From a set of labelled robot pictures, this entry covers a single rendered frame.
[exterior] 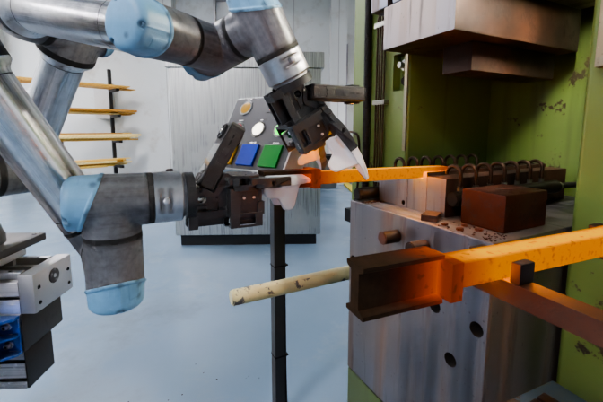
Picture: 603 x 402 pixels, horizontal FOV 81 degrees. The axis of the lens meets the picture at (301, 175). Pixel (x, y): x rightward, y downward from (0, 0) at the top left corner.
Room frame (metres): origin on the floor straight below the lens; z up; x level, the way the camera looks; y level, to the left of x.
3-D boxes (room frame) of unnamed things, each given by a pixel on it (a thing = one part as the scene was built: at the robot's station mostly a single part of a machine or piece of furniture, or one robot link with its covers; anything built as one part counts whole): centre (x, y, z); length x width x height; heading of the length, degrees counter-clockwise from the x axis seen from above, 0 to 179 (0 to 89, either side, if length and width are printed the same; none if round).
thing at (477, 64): (0.85, -0.47, 1.24); 0.30 x 0.07 x 0.06; 117
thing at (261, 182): (0.56, 0.06, 1.00); 0.09 x 0.05 x 0.02; 114
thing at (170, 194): (0.51, 0.20, 0.99); 0.08 x 0.05 x 0.08; 27
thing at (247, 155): (1.13, 0.17, 1.01); 0.07 x 0.05 x 0.07; 52
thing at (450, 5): (0.86, -0.42, 1.32); 0.42 x 0.20 x 0.10; 117
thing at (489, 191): (0.63, -0.37, 0.95); 0.12 x 0.09 x 0.07; 117
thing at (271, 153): (1.06, 0.09, 1.01); 0.07 x 0.05 x 0.07; 52
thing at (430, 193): (0.86, -0.42, 0.96); 0.42 x 0.20 x 0.09; 117
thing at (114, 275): (0.50, 0.28, 0.89); 0.11 x 0.08 x 0.11; 35
